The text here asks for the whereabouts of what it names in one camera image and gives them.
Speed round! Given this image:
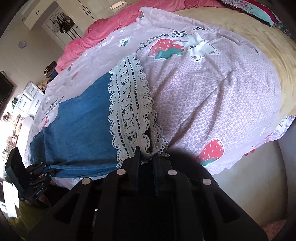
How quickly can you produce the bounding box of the tan plush toy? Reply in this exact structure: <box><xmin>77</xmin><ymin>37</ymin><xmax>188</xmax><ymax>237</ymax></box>
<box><xmin>38</xmin><ymin>77</ymin><xmax>52</xmax><ymax>91</ymax></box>

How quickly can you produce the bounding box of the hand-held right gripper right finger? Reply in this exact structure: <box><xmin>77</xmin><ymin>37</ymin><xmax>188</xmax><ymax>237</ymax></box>
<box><xmin>151</xmin><ymin>152</ymin><xmax>269</xmax><ymax>241</ymax></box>

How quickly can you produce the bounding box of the blue denim skirt with lace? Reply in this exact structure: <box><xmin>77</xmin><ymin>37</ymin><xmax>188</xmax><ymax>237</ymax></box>
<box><xmin>30</xmin><ymin>53</ymin><xmax>170</xmax><ymax>179</ymax></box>

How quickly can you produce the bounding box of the white drawer cabinet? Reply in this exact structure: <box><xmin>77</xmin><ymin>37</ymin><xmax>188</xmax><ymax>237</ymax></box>
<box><xmin>16</xmin><ymin>81</ymin><xmax>44</xmax><ymax>116</ymax></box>

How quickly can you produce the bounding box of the yellow bed sheet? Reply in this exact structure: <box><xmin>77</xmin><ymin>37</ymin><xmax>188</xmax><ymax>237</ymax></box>
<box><xmin>172</xmin><ymin>7</ymin><xmax>296</xmax><ymax>116</ymax></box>

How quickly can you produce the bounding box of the dark hanging jacket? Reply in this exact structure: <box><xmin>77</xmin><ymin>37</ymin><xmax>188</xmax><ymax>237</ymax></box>
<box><xmin>51</xmin><ymin>9</ymin><xmax>81</xmax><ymax>39</ymax></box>

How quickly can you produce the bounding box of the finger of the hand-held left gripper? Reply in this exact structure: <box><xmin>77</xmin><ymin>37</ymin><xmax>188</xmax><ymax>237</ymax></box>
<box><xmin>27</xmin><ymin>163</ymin><xmax>49</xmax><ymax>175</ymax></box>
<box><xmin>30</xmin><ymin>171</ymin><xmax>57</xmax><ymax>186</ymax></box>

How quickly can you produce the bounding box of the pink floral rug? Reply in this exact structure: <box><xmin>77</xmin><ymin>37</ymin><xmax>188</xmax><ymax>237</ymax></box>
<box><xmin>264</xmin><ymin>219</ymin><xmax>290</xmax><ymax>235</ymax></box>

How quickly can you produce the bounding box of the black wall television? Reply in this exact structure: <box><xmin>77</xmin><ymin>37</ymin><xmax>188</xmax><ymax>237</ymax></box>
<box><xmin>0</xmin><ymin>71</ymin><xmax>14</xmax><ymax>114</ymax></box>

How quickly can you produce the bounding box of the floral pillow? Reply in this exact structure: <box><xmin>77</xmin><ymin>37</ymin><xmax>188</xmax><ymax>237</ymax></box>
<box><xmin>220</xmin><ymin>0</ymin><xmax>283</xmax><ymax>27</ymax></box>

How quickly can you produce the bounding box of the white wardrobe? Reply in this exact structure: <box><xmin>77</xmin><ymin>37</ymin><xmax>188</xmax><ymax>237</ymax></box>
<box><xmin>23</xmin><ymin>0</ymin><xmax>130</xmax><ymax>49</ymax></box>

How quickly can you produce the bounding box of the person's left forearm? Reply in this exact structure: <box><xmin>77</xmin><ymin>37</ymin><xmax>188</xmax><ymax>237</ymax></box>
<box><xmin>18</xmin><ymin>199</ymin><xmax>52</xmax><ymax>232</ymax></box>

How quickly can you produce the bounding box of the cream bed base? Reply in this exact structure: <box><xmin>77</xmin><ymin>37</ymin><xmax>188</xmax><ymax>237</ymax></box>
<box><xmin>213</xmin><ymin>137</ymin><xmax>292</xmax><ymax>229</ymax></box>

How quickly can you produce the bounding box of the pink duvet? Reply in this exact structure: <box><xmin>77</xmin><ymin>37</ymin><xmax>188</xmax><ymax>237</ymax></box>
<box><xmin>55</xmin><ymin>0</ymin><xmax>222</xmax><ymax>72</ymax></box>

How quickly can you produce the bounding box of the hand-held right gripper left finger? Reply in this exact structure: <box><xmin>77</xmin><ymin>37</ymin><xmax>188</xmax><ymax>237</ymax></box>
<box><xmin>25</xmin><ymin>146</ymin><xmax>141</xmax><ymax>241</ymax></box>

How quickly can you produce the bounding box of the pink strawberry printed blanket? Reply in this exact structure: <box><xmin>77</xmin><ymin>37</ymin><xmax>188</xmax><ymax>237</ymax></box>
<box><xmin>23</xmin><ymin>6</ymin><xmax>296</xmax><ymax>189</ymax></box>

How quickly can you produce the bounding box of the pile of dark clothes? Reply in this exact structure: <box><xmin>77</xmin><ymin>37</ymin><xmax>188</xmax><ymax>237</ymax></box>
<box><xmin>43</xmin><ymin>61</ymin><xmax>57</xmax><ymax>78</ymax></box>

